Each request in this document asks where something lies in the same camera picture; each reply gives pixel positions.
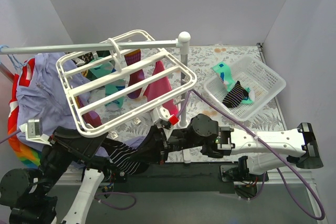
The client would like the lavender shirt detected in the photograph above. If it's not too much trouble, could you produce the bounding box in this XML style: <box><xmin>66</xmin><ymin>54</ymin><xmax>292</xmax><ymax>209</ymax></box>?
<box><xmin>16</xmin><ymin>52</ymin><xmax>144</xmax><ymax>158</ymax></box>

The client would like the blue wire hanger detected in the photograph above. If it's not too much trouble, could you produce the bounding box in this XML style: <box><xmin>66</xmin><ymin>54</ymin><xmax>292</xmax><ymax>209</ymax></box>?
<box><xmin>7</xmin><ymin>54</ymin><xmax>23</xmax><ymax>72</ymax></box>

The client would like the white sock drying hanger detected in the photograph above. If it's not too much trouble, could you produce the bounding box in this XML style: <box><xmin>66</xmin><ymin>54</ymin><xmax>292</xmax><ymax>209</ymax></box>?
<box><xmin>55</xmin><ymin>29</ymin><xmax>198</xmax><ymax>138</ymax></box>

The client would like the pink sock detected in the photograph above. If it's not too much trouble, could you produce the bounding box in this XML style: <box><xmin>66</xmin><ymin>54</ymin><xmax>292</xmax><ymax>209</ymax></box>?
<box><xmin>143</xmin><ymin>61</ymin><xmax>178</xmax><ymax>115</ymax></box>

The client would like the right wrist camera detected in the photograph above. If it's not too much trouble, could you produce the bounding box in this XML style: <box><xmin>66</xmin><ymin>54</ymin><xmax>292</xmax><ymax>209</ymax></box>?
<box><xmin>150</xmin><ymin>106</ymin><xmax>179</xmax><ymax>130</ymax></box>

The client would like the teal patterned sock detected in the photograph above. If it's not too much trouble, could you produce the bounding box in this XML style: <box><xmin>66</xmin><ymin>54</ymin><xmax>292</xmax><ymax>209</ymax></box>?
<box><xmin>212</xmin><ymin>62</ymin><xmax>255</xmax><ymax>104</ymax></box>

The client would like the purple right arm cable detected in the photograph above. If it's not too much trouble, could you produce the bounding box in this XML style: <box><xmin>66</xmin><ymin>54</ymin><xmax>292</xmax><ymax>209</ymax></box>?
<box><xmin>178</xmin><ymin>90</ymin><xmax>326</xmax><ymax>221</ymax></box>

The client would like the floral table mat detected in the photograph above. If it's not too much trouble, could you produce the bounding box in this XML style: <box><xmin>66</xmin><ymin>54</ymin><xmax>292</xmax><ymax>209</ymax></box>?
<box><xmin>104</xmin><ymin>46</ymin><xmax>294</xmax><ymax>163</ymax></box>

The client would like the white plastic basket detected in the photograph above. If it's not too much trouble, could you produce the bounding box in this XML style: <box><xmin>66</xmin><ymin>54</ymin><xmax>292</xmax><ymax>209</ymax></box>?
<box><xmin>204</xmin><ymin>55</ymin><xmax>286</xmax><ymax>122</ymax></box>

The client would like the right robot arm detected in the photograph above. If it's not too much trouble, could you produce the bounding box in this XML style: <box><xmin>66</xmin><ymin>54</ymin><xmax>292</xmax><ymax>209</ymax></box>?
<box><xmin>130</xmin><ymin>114</ymin><xmax>323</xmax><ymax>181</ymax></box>

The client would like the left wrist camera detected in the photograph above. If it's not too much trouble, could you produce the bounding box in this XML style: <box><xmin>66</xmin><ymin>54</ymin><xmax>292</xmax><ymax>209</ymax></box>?
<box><xmin>19</xmin><ymin>119</ymin><xmax>50</xmax><ymax>145</ymax></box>

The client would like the yellow orange sock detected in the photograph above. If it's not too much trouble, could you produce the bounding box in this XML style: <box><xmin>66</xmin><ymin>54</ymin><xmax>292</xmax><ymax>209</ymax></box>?
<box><xmin>73</xmin><ymin>52</ymin><xmax>93</xmax><ymax>67</ymax></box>

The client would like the magenta purple sock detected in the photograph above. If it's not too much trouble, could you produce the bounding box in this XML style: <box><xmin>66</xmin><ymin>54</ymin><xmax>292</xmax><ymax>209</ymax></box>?
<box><xmin>124</xmin><ymin>49</ymin><xmax>145</xmax><ymax>99</ymax></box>

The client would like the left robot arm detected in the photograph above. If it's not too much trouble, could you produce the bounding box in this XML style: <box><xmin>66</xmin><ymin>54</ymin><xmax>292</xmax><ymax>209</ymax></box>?
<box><xmin>1</xmin><ymin>126</ymin><xmax>112</xmax><ymax>223</ymax></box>

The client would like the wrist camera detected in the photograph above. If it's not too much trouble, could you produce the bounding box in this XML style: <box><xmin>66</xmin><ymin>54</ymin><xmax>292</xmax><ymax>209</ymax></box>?
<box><xmin>19</xmin><ymin>119</ymin><xmax>50</xmax><ymax>145</ymax></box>
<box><xmin>150</xmin><ymin>106</ymin><xmax>179</xmax><ymax>130</ymax></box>

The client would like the grey clothes rack stand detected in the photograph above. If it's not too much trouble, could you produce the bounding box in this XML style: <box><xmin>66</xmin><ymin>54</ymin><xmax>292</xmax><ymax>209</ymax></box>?
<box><xmin>1</xmin><ymin>30</ymin><xmax>197</xmax><ymax>137</ymax></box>

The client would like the red rainbow garment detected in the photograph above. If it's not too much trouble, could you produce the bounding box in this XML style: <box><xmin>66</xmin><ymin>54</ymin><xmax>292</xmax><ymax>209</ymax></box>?
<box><xmin>7</xmin><ymin>58</ymin><xmax>40</xmax><ymax>168</ymax></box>

